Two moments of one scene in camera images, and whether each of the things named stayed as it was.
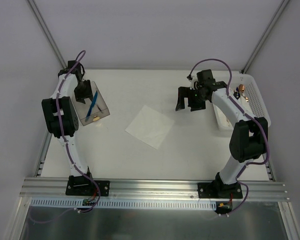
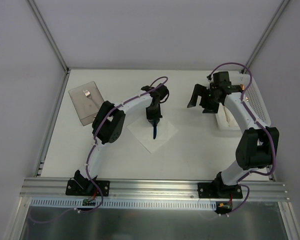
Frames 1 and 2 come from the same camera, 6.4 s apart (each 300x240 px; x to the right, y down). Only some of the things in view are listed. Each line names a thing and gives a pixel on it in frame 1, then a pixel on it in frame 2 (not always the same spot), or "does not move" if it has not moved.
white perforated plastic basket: (245, 86) does not move
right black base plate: (212, 190) does not move
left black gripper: (82, 90) -> (154, 116)
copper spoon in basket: (241, 88) does not move
